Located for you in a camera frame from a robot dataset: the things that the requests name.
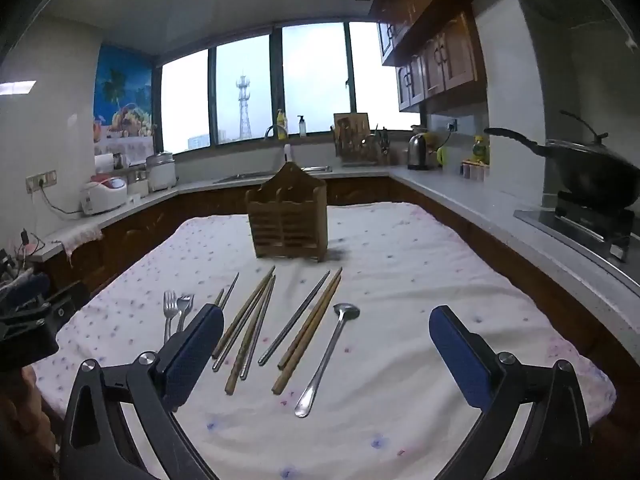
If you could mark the green cup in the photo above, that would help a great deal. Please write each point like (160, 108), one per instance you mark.
(442, 156)

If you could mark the white spray faucet head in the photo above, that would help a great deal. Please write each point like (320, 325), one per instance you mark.
(288, 152)

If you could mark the white pot with lid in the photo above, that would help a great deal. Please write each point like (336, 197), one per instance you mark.
(161, 172)

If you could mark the white wall outlet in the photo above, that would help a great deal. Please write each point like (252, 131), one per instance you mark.
(42, 181)

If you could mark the black wok with lid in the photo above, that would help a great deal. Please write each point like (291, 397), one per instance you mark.
(595, 170)

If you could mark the white pink rice cooker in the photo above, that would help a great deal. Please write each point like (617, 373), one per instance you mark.
(105, 195)

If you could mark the wooden cutting board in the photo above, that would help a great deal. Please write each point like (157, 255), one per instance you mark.
(350, 122)

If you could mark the yellow dish soap bottle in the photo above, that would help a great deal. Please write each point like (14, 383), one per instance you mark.
(282, 125)

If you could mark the lattice tower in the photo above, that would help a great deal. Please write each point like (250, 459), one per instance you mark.
(243, 105)

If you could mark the brown wooden base cabinets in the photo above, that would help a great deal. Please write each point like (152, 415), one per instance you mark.
(135, 240)

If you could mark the gas stove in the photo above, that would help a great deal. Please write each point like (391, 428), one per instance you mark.
(580, 220)

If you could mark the dish rack with knives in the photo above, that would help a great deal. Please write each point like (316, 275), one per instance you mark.
(365, 150)

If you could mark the brown wooden wall cabinets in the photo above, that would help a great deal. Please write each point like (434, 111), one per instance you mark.
(440, 55)

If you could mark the steel sink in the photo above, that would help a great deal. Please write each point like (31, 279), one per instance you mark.
(250, 176)

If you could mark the row of spice jars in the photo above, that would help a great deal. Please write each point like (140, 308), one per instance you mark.
(475, 171)

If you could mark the white dotted tablecloth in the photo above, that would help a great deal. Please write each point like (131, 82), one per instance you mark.
(400, 260)

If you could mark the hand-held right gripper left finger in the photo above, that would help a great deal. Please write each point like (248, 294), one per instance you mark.
(197, 345)

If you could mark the wooden utensil holder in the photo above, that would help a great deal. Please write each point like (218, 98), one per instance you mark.
(287, 220)

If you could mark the tropical fruit wall poster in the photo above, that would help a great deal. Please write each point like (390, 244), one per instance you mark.
(122, 90)

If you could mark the person's left forearm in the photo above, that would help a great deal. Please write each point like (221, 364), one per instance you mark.
(20, 425)

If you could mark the wall socket with plug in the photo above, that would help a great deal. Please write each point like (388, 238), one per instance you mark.
(451, 125)

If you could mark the steel electric kettle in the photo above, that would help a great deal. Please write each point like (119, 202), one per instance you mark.
(419, 152)

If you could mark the yellow cooking oil bottle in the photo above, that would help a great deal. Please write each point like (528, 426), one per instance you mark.
(481, 152)

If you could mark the white lace cloth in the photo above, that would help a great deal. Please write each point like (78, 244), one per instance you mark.
(75, 237)

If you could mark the steel fork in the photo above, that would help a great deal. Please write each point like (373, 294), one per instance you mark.
(185, 305)
(170, 305)

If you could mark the glass jar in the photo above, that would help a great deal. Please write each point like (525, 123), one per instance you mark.
(137, 185)

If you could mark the rectangular wall light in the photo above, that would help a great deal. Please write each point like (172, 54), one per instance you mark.
(15, 87)

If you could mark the chrome faucet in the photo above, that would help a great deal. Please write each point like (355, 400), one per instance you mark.
(270, 129)

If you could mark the steel spoon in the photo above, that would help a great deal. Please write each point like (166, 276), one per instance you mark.
(324, 360)

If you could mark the white pump bottle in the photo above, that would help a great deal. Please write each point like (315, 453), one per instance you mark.
(302, 127)

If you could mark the kitchen window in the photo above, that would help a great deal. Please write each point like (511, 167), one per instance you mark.
(310, 80)

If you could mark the metal chopstick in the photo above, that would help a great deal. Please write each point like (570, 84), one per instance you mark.
(230, 291)
(235, 337)
(247, 365)
(294, 317)

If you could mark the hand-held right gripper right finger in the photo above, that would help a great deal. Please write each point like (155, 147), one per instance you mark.
(457, 350)

